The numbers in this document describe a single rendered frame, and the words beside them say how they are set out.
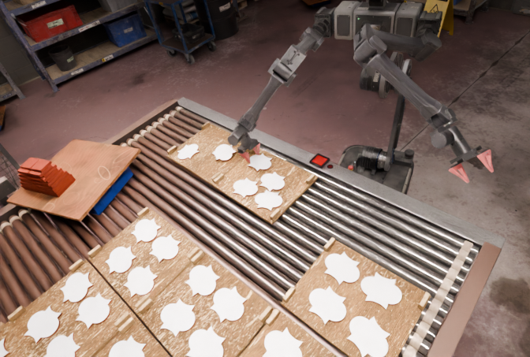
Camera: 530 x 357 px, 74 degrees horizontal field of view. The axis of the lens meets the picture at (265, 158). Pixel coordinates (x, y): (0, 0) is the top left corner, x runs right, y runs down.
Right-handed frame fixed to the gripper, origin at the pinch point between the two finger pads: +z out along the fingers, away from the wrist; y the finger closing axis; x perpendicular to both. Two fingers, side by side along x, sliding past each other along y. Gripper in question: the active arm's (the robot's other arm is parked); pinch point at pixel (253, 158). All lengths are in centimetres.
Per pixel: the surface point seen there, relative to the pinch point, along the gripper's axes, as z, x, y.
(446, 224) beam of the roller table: 32, -89, 19
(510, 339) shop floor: 132, -103, 41
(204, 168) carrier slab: -3.6, 18.2, -20.0
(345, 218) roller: 21, -56, -3
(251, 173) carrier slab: 3.5, -5.2, -8.3
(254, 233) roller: 13.5, -29.6, -33.4
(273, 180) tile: 6.7, -18.6, -6.0
